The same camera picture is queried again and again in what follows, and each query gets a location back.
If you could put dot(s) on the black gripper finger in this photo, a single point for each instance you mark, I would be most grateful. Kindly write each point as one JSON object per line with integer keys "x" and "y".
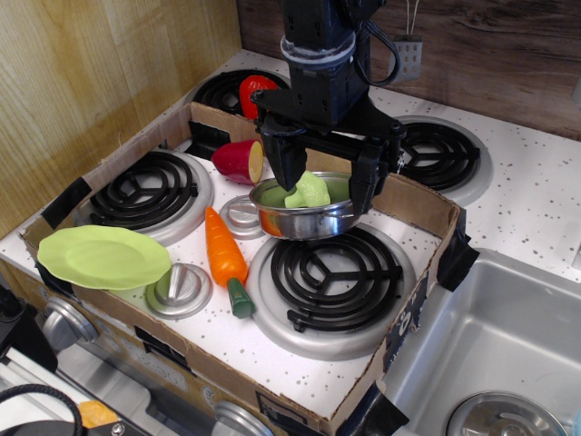
{"x": 287, "y": 156}
{"x": 375, "y": 160}

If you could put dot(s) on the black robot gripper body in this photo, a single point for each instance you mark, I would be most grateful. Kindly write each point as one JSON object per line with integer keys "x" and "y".
{"x": 330, "y": 103}

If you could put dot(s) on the green toy broccoli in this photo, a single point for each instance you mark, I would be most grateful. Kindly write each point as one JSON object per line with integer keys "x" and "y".
{"x": 310, "y": 191}

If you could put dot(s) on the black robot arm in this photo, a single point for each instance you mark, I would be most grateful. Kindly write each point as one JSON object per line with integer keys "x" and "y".
{"x": 330, "y": 32}

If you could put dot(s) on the small silver metal pan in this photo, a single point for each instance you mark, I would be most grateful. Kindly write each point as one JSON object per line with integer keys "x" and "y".
{"x": 305, "y": 223}

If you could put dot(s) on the red yellow toy fruit half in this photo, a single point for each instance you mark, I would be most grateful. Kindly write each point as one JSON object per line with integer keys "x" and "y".
{"x": 240, "y": 162}

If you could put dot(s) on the back right black burner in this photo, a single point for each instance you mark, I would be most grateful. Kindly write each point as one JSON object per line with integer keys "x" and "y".
{"x": 438, "y": 156}

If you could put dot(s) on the black burner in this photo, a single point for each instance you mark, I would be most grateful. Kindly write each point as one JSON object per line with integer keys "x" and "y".
{"x": 222, "y": 90}
{"x": 339, "y": 284}
{"x": 156, "y": 189}
{"x": 438, "y": 156}

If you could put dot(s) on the silver stove knob upper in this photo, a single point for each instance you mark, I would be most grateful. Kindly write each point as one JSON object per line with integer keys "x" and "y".
{"x": 241, "y": 218}

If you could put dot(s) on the silver stove knob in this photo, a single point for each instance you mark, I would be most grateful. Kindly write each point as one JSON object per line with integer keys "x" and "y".
{"x": 241, "y": 218}
{"x": 182, "y": 292}

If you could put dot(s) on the back left black burner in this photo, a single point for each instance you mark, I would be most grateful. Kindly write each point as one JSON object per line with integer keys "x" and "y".
{"x": 222, "y": 90}

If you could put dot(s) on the front right black burner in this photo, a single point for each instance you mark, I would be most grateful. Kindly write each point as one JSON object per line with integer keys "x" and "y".
{"x": 339, "y": 284}

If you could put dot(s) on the orange toy carrot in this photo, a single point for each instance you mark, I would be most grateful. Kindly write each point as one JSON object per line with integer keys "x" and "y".
{"x": 227, "y": 264}

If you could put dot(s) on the front left black burner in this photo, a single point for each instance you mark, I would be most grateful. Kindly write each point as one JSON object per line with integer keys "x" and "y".
{"x": 156, "y": 189}

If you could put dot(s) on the silver stove knob lower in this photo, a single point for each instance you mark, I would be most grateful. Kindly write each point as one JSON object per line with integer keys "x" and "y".
{"x": 182, "y": 292}

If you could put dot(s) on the silver metal sink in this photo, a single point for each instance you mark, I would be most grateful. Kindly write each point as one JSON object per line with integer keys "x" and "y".
{"x": 508, "y": 328}

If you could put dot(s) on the light green plastic plate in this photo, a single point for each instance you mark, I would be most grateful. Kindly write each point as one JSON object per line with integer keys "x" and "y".
{"x": 106, "y": 258}

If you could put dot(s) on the brown cardboard fence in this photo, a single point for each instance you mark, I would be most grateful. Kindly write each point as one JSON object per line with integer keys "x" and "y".
{"x": 234, "y": 357}

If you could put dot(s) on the silver oven knob right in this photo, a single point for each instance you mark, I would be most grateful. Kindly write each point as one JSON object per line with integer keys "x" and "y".
{"x": 231, "y": 420}

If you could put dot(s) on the silver oven knob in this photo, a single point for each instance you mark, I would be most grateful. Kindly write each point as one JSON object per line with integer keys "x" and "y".
{"x": 231, "y": 420}
{"x": 66, "y": 326}

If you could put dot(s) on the silver sink drain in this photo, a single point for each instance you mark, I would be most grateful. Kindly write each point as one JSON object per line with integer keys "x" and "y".
{"x": 502, "y": 413}

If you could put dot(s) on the silver oven knob left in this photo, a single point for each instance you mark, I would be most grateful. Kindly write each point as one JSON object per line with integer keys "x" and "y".
{"x": 66, "y": 326}

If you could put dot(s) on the black clamp device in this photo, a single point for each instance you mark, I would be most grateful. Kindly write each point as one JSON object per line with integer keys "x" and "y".
{"x": 20, "y": 331}

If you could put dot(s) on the grey perforated wall bracket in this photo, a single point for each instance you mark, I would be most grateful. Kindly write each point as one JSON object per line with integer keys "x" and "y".
{"x": 410, "y": 54}

